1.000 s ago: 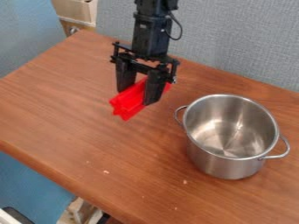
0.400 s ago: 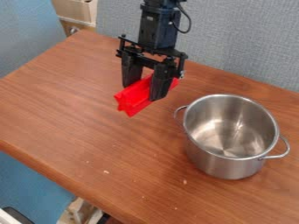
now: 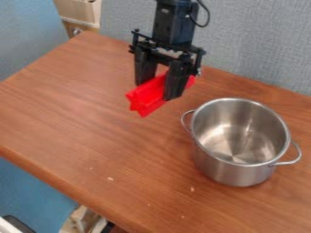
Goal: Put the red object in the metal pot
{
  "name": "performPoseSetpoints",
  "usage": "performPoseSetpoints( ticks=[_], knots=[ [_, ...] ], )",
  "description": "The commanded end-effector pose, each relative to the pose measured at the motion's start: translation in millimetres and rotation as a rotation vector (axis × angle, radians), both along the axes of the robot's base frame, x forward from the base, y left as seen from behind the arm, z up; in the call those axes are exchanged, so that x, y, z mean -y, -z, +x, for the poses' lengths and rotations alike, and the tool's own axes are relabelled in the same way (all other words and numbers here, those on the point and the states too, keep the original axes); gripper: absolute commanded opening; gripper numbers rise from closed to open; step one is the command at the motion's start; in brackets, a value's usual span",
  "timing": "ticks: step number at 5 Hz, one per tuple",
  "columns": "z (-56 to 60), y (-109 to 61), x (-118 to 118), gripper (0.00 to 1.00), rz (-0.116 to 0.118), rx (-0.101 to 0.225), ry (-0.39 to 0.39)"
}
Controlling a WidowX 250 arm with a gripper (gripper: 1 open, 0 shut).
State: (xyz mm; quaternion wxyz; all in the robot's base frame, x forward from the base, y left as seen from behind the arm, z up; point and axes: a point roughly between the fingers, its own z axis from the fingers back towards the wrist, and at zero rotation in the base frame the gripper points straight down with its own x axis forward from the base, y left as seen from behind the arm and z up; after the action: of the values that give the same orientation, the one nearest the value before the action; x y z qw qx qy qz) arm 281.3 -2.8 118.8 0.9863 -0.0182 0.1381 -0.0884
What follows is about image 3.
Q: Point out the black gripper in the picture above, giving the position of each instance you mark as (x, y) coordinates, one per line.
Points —
(182, 57)

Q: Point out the red plastic block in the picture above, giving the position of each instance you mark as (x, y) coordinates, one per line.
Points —
(146, 97)

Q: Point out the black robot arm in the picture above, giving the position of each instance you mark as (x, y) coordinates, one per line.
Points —
(175, 21)

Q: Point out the stainless steel pot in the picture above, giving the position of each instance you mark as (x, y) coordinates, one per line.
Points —
(242, 138)

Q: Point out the black and white object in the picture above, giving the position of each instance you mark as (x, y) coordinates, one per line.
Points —
(12, 225)

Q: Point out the light wooden frame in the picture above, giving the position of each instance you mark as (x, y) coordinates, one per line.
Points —
(80, 15)

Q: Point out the wooden table leg frame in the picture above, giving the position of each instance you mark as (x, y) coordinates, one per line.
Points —
(83, 221)

